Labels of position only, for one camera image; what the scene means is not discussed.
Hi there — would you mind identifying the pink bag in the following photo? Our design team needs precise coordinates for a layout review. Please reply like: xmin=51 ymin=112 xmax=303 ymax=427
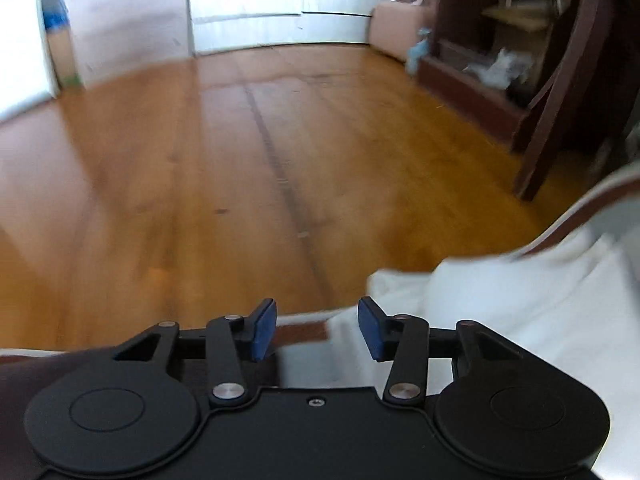
xmin=370 ymin=0 xmax=436 ymax=61

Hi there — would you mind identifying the dark wooden shelf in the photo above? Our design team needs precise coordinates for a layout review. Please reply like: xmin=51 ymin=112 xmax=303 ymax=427
xmin=417 ymin=0 xmax=591 ymax=151

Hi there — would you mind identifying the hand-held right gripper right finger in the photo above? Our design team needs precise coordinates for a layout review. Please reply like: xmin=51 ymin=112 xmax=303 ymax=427
xmin=358 ymin=297 xmax=524 ymax=407

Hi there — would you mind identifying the blue bottle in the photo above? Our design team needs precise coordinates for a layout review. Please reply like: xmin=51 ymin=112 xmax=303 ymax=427
xmin=405 ymin=27 xmax=431 ymax=73

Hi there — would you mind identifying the dark brown knit sweater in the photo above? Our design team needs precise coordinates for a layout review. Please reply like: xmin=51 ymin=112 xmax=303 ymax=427
xmin=0 ymin=347 xmax=118 ymax=480

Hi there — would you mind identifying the cream white garment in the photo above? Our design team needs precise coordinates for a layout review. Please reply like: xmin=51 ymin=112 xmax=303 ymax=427
xmin=325 ymin=232 xmax=640 ymax=480

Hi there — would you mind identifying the white drawer cabinet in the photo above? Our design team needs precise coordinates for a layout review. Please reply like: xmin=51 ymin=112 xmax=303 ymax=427
xmin=187 ymin=0 xmax=416 ymax=56

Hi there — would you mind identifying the checked mat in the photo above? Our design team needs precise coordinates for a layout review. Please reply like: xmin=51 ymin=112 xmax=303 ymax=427
xmin=272 ymin=157 xmax=640 ymax=348

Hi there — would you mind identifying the white crumpled paper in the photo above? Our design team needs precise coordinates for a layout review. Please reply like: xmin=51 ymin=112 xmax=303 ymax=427
xmin=465 ymin=47 xmax=536 ymax=91

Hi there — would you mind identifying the small cardboard box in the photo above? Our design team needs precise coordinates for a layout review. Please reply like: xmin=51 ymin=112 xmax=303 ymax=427
xmin=45 ymin=0 xmax=83 ymax=88

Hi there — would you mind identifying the dark wooden chair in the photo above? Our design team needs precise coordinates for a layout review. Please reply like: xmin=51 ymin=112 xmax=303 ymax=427
xmin=512 ymin=0 xmax=640 ymax=202

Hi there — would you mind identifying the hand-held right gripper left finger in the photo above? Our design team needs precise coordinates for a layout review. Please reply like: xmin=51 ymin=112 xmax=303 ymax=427
xmin=114 ymin=298 xmax=279 ymax=409

